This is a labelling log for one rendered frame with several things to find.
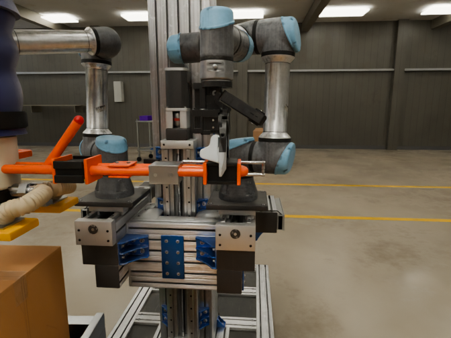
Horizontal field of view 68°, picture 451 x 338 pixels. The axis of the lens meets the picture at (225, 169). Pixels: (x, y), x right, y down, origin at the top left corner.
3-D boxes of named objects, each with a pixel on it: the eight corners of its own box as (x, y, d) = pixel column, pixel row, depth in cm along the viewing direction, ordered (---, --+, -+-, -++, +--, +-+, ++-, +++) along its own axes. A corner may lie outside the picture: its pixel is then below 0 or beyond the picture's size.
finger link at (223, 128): (219, 155, 75) (220, 119, 77) (227, 155, 75) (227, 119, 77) (217, 150, 71) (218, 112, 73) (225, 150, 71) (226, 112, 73)
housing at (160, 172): (147, 184, 77) (147, 165, 76) (156, 178, 83) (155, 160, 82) (178, 185, 76) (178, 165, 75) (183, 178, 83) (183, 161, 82)
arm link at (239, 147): (230, 168, 135) (230, 135, 133) (262, 170, 130) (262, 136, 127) (217, 174, 125) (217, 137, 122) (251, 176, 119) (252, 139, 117)
